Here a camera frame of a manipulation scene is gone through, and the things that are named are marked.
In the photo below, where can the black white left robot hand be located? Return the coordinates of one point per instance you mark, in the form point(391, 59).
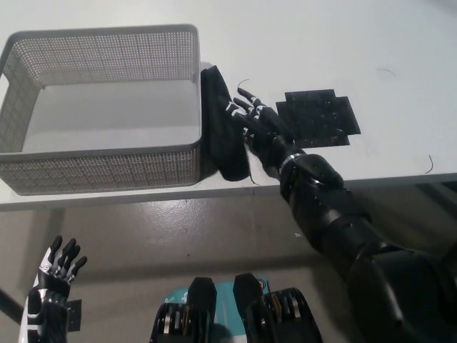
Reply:
point(46, 296)

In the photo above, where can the short thick dark thread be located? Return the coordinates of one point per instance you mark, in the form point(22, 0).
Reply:
point(254, 180)

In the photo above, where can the black cloth bundle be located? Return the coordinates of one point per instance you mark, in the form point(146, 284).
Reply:
point(221, 135)

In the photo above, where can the grey perforated storage basket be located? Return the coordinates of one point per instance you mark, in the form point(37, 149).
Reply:
point(107, 107)

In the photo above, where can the thin curved dark thread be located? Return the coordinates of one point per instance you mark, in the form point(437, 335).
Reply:
point(243, 83)
point(431, 164)
point(387, 70)

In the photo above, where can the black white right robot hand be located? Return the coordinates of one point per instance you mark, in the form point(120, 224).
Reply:
point(266, 128)

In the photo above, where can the black table leg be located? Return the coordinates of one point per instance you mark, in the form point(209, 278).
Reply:
point(9, 302)

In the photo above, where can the flat black fabric patch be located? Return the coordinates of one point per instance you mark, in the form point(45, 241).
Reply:
point(321, 118)

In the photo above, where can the black teal robot torso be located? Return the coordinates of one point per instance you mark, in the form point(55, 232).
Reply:
point(228, 314)

